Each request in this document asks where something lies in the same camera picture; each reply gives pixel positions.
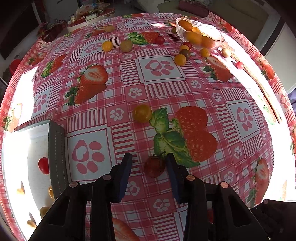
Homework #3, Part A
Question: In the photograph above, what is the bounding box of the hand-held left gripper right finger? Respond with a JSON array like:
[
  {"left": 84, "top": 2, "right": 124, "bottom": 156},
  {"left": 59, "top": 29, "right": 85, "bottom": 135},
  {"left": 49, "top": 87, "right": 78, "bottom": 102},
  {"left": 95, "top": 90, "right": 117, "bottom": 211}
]
[{"left": 166, "top": 152, "right": 271, "bottom": 241}]

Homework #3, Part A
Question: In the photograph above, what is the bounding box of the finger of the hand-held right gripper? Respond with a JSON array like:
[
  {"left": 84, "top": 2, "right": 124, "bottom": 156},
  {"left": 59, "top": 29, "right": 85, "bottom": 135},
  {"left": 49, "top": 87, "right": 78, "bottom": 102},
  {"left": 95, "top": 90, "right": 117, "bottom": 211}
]
[{"left": 251, "top": 199, "right": 296, "bottom": 241}]

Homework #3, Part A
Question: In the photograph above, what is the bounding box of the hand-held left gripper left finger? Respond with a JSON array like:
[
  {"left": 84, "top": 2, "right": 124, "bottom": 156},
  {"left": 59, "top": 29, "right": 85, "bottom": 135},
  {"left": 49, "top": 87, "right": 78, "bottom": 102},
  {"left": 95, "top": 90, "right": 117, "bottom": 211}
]
[{"left": 29, "top": 152, "right": 133, "bottom": 241}]

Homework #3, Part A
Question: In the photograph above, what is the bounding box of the red tomato with stem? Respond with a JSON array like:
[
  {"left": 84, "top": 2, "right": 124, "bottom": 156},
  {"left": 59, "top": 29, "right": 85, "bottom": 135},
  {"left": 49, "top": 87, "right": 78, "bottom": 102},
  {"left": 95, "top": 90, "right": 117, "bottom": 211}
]
[{"left": 143, "top": 152, "right": 166, "bottom": 178}]

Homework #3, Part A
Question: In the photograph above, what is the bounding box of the white fabric storage box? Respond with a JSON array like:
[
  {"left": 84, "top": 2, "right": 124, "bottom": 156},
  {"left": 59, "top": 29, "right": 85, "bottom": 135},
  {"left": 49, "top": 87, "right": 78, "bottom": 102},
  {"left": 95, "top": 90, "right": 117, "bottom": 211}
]
[{"left": 5, "top": 119, "right": 70, "bottom": 241}]

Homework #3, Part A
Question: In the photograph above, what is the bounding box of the large yellow cherry tomato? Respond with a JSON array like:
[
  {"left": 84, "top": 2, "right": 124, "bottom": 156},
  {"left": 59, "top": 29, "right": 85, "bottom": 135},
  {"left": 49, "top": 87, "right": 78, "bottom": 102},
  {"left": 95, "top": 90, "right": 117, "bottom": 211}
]
[{"left": 133, "top": 104, "right": 152, "bottom": 123}]

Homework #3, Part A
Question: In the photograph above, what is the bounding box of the strawberry printed tablecloth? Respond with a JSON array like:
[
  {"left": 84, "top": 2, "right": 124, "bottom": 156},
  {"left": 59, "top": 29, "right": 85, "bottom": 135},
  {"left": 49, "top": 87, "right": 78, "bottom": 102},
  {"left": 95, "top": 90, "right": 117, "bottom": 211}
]
[{"left": 0, "top": 10, "right": 296, "bottom": 241}]

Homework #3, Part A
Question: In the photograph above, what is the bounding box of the long wooden stick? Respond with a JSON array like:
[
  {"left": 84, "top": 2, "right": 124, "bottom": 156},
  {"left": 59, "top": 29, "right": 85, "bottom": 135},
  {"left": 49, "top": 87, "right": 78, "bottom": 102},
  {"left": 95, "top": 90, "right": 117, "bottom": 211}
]
[{"left": 222, "top": 43, "right": 284, "bottom": 124}]

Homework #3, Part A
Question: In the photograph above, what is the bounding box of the clear glass bowl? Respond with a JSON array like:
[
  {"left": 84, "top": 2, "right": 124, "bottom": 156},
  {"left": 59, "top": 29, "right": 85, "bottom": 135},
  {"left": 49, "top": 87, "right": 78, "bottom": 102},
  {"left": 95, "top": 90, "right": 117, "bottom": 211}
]
[{"left": 176, "top": 17, "right": 225, "bottom": 51}]

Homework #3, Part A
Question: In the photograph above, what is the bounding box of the red plastic stool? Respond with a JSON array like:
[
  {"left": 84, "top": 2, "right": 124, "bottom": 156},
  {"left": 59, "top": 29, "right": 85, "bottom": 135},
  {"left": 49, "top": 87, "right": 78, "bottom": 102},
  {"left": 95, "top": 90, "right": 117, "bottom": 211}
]
[{"left": 9, "top": 59, "right": 22, "bottom": 76}]

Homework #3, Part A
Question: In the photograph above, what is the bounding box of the white cabinet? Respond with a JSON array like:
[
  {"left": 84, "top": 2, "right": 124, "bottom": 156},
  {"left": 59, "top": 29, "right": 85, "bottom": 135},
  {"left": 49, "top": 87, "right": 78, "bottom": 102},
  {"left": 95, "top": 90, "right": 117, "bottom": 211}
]
[{"left": 264, "top": 21, "right": 296, "bottom": 93}]

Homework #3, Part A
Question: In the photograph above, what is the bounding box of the white coffee table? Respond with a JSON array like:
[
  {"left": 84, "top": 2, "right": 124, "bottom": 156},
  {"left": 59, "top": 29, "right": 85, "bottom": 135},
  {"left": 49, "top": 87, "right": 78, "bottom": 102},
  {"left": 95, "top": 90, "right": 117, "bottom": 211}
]
[{"left": 66, "top": 8, "right": 116, "bottom": 29}]

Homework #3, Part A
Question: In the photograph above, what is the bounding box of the pile of snack packets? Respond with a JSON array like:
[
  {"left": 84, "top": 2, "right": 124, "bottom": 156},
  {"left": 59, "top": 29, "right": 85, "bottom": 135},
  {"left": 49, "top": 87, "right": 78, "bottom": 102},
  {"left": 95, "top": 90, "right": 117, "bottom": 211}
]
[{"left": 69, "top": 3, "right": 109, "bottom": 22}]

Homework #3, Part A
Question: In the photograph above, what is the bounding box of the maroon blanket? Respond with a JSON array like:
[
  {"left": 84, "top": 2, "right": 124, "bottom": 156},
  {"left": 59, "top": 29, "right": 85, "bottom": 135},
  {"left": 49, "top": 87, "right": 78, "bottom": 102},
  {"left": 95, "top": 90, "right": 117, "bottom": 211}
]
[{"left": 178, "top": 0, "right": 210, "bottom": 18}]

